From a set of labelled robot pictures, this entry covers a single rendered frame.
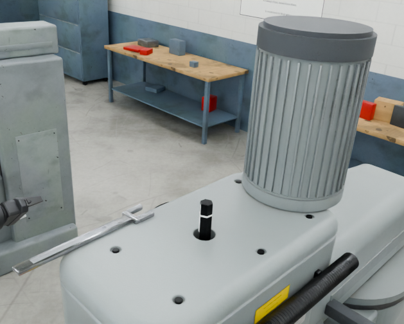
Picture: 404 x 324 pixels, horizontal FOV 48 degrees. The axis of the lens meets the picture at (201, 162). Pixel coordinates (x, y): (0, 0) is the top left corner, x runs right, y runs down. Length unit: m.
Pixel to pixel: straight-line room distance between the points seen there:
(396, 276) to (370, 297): 0.13
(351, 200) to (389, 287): 0.24
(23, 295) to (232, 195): 2.84
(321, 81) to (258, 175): 0.21
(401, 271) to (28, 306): 2.67
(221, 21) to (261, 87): 5.57
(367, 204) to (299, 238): 0.45
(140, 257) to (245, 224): 0.20
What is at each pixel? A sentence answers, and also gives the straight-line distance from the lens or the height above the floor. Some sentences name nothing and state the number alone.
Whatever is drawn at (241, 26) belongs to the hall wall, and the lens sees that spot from 6.13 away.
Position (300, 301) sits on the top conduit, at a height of 1.80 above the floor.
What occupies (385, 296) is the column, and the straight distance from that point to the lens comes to 1.25.
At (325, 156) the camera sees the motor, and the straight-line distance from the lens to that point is 0.80.
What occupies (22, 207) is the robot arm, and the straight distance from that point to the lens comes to 1.49.
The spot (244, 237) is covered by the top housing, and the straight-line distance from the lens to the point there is 0.76.
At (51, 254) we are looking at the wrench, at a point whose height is 1.90.
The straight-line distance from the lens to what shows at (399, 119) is 4.59.
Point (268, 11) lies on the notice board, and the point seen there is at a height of 1.62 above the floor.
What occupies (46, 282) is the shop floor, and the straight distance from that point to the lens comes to 3.65.
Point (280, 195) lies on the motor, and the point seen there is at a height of 1.92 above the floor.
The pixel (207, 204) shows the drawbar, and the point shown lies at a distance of 0.72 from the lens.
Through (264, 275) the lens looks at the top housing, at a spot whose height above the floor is 1.88.
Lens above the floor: 2.32
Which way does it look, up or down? 26 degrees down
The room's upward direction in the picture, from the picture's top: 3 degrees clockwise
